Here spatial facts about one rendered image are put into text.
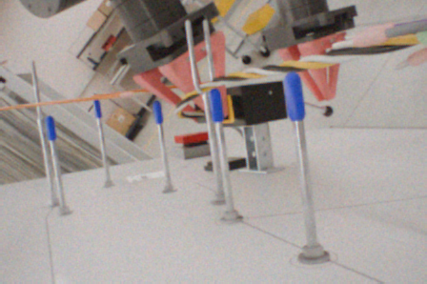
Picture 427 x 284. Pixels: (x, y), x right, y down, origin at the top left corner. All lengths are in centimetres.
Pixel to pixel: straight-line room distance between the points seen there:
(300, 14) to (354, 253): 34
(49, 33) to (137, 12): 816
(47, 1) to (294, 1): 27
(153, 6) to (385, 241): 27
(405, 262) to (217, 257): 9
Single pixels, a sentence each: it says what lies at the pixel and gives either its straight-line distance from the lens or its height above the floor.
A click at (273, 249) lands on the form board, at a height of 115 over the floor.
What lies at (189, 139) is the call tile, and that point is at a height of 110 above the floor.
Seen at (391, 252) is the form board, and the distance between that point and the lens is 22.
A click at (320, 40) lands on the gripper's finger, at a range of 51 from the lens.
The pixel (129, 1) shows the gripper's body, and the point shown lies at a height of 129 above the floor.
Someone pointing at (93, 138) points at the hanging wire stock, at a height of 118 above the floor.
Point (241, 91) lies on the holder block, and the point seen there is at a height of 115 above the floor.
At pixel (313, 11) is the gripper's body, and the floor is 112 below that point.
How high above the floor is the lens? 128
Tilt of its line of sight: 16 degrees down
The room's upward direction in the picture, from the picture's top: 54 degrees counter-clockwise
